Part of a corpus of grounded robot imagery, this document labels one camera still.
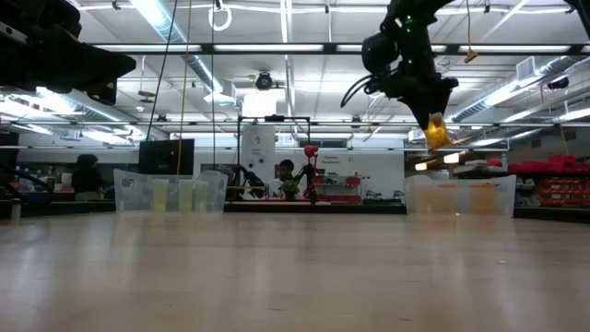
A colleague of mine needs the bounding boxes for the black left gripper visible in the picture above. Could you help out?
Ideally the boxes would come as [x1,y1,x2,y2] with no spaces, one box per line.
[0,0,137,106]

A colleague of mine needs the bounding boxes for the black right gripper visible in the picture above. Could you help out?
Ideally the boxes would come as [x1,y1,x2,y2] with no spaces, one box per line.
[377,64,460,130]

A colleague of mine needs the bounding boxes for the large amber pill bottle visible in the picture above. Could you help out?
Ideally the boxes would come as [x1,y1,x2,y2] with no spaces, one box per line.
[423,113,454,151]

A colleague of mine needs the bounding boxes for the pale yellow pill bottle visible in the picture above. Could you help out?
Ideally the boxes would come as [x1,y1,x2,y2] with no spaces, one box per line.
[150,178,170,213]

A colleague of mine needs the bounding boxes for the small pale pill bottle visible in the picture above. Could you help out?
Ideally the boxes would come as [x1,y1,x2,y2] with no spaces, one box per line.
[194,180,209,214]

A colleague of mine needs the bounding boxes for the clear plastic bin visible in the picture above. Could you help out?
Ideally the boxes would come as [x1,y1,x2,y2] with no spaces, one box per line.
[404,173,518,218]
[112,168,230,215]

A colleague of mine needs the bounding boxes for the red storage bin rack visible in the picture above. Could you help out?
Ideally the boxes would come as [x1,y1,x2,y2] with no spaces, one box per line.
[506,154,590,208]

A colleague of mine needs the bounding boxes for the black overhead beam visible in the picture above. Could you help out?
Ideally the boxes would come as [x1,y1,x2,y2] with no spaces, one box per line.
[89,42,590,56]

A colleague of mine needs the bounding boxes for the black monitor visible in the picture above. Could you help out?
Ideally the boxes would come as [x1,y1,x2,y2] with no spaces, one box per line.
[137,137,195,175]

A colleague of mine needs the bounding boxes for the person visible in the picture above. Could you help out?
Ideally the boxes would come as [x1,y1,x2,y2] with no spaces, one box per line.
[71,154,106,202]
[269,159,297,199]

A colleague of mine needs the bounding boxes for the red white equipment cart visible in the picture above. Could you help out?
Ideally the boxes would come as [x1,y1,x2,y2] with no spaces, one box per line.
[318,173,363,204]

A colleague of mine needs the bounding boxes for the black cabinet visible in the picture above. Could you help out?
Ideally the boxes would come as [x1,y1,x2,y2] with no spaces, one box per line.
[0,132,20,170]

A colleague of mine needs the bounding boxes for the small green potted plant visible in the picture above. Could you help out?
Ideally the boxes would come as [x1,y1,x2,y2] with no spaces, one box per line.
[279,179,301,200]

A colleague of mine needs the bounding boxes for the white machine cabinet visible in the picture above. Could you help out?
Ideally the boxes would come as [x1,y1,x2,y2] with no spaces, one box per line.
[240,124,277,188]

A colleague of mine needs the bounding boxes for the yellow hanging cord with plug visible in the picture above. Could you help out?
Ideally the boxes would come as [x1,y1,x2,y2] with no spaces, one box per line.
[464,0,480,65]

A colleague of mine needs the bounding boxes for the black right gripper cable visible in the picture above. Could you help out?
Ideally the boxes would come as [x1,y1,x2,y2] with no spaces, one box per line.
[339,73,384,110]

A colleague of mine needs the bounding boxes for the thin black hanging cable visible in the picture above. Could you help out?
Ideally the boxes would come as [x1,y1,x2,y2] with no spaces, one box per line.
[210,0,217,171]

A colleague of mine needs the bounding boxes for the white hanging cable ring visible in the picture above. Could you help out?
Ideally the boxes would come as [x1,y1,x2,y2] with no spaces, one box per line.
[207,0,233,32]

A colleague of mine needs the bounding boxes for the dark curved cable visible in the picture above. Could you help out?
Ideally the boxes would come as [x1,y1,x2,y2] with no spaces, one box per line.
[0,163,54,204]

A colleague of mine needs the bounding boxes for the round black ceiling camera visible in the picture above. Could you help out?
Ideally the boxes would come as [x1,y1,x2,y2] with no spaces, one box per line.
[254,71,275,91]

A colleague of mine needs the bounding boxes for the black stand frame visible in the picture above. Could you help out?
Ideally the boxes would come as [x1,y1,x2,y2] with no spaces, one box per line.
[237,113,311,204]

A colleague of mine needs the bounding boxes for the black aluminium table frame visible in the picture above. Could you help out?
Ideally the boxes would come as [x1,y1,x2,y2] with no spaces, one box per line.
[0,198,590,222]

